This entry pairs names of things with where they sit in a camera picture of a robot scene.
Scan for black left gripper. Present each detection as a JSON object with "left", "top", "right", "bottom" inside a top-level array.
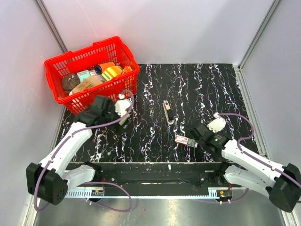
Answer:
[{"left": 102, "top": 101, "right": 131, "bottom": 136}]

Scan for red white staple box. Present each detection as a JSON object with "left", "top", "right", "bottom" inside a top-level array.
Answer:
[{"left": 175, "top": 135, "right": 198, "bottom": 148}]

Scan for beige black stapler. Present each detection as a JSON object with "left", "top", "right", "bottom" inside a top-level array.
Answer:
[{"left": 162, "top": 100, "right": 174, "bottom": 125}]

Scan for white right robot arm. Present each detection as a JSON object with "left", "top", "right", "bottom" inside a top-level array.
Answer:
[{"left": 189, "top": 124, "right": 301, "bottom": 213}]

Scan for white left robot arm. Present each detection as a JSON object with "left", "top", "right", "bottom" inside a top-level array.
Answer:
[{"left": 26, "top": 94, "right": 135, "bottom": 205}]

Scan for brown cardboard box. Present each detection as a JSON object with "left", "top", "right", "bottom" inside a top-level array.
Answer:
[{"left": 69, "top": 76, "right": 103, "bottom": 95}]

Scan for yellow green box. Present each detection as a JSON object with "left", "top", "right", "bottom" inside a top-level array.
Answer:
[{"left": 101, "top": 65, "right": 123, "bottom": 81}]

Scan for orange cylinder can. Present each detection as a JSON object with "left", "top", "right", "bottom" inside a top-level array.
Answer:
[{"left": 94, "top": 62, "right": 115, "bottom": 75}]

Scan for teal white card box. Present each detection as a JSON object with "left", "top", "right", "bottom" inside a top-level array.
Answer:
[{"left": 77, "top": 70, "right": 90, "bottom": 83}]

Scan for orange snack packet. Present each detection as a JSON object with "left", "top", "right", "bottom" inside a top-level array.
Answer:
[{"left": 122, "top": 66, "right": 132, "bottom": 74}]

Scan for brown round pouch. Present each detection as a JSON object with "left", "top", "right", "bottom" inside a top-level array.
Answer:
[{"left": 61, "top": 73, "right": 80, "bottom": 92}]

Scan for red plastic shopping basket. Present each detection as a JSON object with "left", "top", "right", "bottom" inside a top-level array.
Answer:
[{"left": 44, "top": 36, "right": 140, "bottom": 115}]

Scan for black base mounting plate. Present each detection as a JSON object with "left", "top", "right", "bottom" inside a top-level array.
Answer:
[{"left": 68, "top": 162, "right": 243, "bottom": 189}]

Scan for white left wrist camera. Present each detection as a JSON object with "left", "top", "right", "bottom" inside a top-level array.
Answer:
[{"left": 115, "top": 94, "right": 132, "bottom": 117}]

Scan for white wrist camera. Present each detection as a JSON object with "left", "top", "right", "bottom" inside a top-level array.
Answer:
[
  {"left": 206, "top": 113, "right": 226, "bottom": 133},
  {"left": 115, "top": 94, "right": 132, "bottom": 117}
]

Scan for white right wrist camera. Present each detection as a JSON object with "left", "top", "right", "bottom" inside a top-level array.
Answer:
[{"left": 206, "top": 113, "right": 226, "bottom": 133}]

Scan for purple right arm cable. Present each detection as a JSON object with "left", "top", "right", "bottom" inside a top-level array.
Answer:
[{"left": 213, "top": 113, "right": 301, "bottom": 203}]

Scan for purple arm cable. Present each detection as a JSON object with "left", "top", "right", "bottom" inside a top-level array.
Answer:
[
  {"left": 34, "top": 89, "right": 135, "bottom": 212},
  {"left": 213, "top": 113, "right": 301, "bottom": 203}
]

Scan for aluminium frame rail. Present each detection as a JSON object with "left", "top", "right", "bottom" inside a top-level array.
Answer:
[{"left": 65, "top": 178, "right": 212, "bottom": 199}]

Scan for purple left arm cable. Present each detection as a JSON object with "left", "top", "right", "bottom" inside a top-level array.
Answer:
[{"left": 34, "top": 89, "right": 135, "bottom": 212}]

